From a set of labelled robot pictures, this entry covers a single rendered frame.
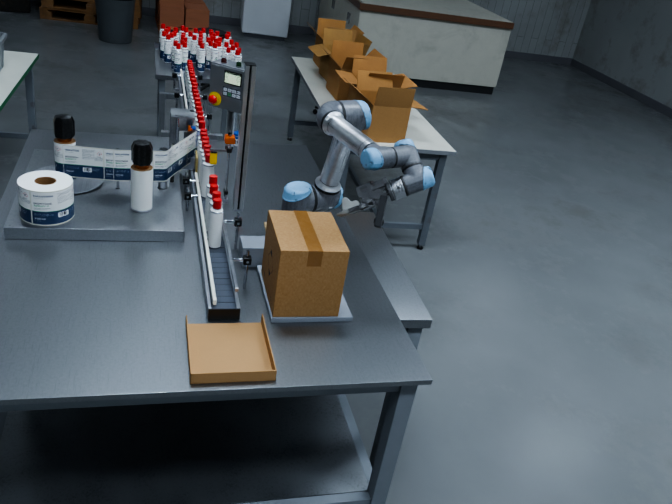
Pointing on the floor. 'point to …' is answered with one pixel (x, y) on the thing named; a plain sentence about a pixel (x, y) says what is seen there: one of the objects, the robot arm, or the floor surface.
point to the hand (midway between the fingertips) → (340, 215)
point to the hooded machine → (266, 18)
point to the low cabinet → (431, 39)
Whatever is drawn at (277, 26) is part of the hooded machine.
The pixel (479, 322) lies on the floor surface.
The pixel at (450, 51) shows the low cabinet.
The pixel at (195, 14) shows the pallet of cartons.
